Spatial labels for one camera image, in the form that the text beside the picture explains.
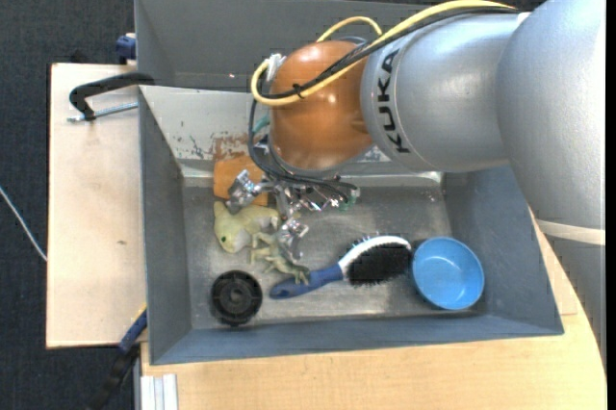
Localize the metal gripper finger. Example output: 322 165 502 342
277 218 311 264
223 168 265 215

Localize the orange block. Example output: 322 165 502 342
213 156 270 208

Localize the green toy lizard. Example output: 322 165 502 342
248 229 312 287

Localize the pale yellow toy frog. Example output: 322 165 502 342
212 200 281 254

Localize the blue and white hairbrush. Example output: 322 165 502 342
269 235 415 300

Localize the grey metal bin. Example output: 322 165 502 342
133 0 565 366

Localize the black round ribbed disc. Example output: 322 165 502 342
209 269 265 328

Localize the pale wood board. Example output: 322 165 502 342
45 63 148 349

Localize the blue bowl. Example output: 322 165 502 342
410 236 486 311

